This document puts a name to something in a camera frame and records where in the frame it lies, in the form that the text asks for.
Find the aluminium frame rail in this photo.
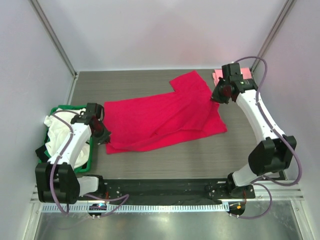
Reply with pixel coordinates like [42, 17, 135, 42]
[29, 181, 305, 204]

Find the aluminium corner post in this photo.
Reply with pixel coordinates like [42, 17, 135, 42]
[257, 0, 297, 58]
[29, 0, 77, 78]

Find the white t shirt in basket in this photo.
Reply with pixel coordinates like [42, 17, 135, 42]
[44, 105, 90, 168]

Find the white slotted cable duct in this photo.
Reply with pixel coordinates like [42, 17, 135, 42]
[41, 202, 230, 213]

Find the red t shirt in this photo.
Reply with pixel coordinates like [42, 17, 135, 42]
[103, 71, 227, 155]

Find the right aluminium corner post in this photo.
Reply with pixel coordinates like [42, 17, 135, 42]
[257, 0, 297, 58]

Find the black garment in basket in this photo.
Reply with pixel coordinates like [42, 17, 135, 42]
[35, 145, 50, 163]

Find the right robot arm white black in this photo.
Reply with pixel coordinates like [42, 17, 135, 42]
[211, 63, 297, 198]

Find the left aluminium corner post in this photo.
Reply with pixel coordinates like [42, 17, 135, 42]
[29, 0, 77, 78]

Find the folded pink t shirt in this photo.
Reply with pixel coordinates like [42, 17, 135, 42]
[212, 67, 252, 86]

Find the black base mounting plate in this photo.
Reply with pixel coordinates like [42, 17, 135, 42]
[93, 178, 256, 206]

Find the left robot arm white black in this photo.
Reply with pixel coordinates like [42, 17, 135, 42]
[35, 103, 111, 205]

